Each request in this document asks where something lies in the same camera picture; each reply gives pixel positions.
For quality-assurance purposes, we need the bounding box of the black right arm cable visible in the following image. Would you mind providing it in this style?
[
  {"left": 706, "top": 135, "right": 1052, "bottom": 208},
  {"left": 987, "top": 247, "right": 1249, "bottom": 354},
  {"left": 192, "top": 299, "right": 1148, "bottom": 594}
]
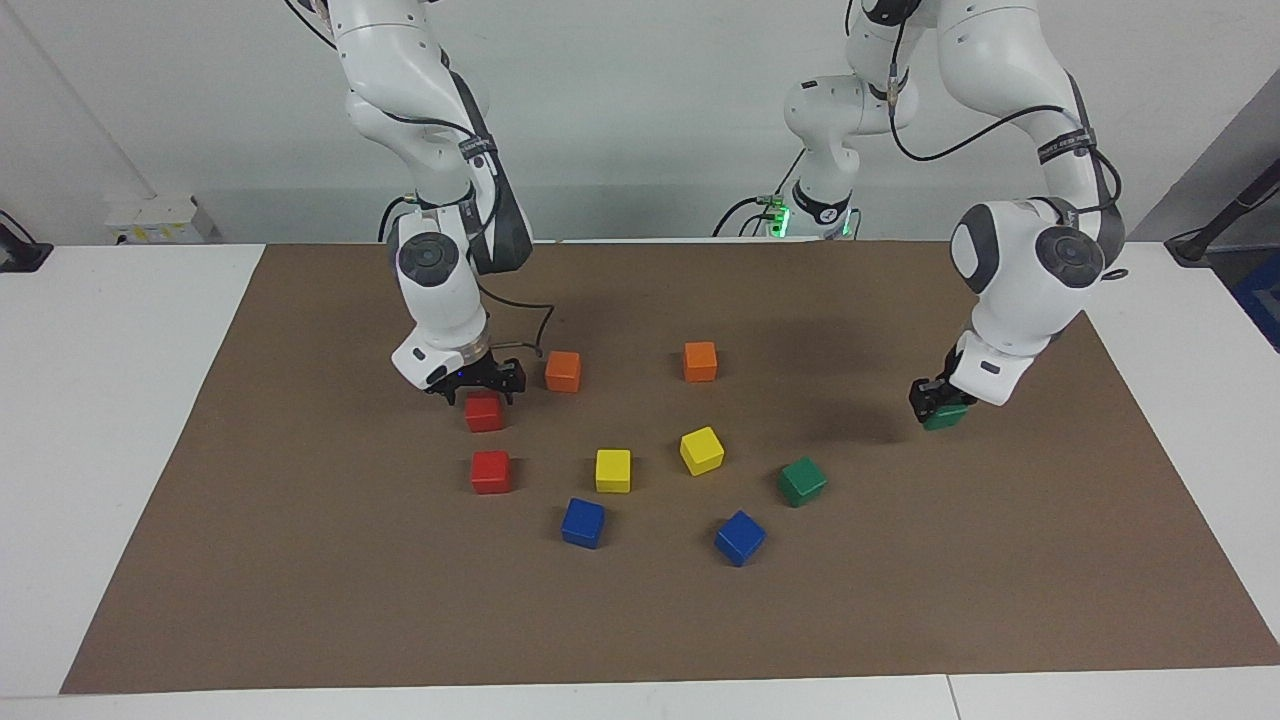
[{"left": 283, "top": 0, "right": 556, "bottom": 361}]

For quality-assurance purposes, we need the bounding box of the black base cable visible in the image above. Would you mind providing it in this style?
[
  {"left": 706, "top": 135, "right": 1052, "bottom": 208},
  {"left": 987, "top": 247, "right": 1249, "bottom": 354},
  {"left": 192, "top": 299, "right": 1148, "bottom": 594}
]
[{"left": 712, "top": 150, "right": 806, "bottom": 239}]

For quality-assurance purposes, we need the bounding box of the white box with yellow label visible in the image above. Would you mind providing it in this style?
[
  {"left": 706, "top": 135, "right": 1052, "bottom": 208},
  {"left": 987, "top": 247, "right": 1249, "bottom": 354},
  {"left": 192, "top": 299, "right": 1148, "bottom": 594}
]
[{"left": 105, "top": 195, "right": 223, "bottom": 245}]

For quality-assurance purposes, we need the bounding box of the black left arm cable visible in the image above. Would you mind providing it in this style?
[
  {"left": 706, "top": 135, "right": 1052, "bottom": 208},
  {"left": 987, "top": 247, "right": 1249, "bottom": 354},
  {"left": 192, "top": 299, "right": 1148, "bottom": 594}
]
[{"left": 845, "top": 0, "right": 1129, "bottom": 281}]

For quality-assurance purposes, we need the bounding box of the blue wooden cube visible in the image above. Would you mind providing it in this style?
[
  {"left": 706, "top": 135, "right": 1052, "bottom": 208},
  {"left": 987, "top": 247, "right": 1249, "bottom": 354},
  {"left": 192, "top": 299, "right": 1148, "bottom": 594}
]
[
  {"left": 714, "top": 510, "right": 767, "bottom": 568},
  {"left": 561, "top": 498, "right": 606, "bottom": 550}
]

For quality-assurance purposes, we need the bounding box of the blue crate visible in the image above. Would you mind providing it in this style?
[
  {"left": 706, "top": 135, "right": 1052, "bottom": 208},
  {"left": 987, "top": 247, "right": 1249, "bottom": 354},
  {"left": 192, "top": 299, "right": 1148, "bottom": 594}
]
[{"left": 1232, "top": 250, "right": 1280, "bottom": 353}]

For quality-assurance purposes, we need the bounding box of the brown paper table mat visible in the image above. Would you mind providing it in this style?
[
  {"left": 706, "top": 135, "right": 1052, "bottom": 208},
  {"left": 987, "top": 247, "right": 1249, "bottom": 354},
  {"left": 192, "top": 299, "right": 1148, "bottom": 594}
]
[{"left": 60, "top": 238, "right": 1280, "bottom": 695}]

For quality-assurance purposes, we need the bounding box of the black table clamp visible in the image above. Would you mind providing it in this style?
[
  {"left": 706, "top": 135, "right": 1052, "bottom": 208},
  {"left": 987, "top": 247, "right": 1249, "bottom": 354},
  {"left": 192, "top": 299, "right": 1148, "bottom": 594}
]
[{"left": 0, "top": 210, "right": 53, "bottom": 273}]

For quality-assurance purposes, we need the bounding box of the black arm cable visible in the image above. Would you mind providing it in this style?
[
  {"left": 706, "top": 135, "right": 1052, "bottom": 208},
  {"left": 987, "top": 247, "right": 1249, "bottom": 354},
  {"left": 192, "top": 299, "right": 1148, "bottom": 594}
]
[
  {"left": 283, "top": 0, "right": 556, "bottom": 361},
  {"left": 845, "top": 0, "right": 1129, "bottom": 281}
]

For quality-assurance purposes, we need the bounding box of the black stand pole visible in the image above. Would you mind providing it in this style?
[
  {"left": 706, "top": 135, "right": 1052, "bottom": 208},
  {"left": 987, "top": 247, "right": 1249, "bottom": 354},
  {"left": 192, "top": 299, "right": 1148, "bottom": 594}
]
[{"left": 1165, "top": 158, "right": 1280, "bottom": 267}]

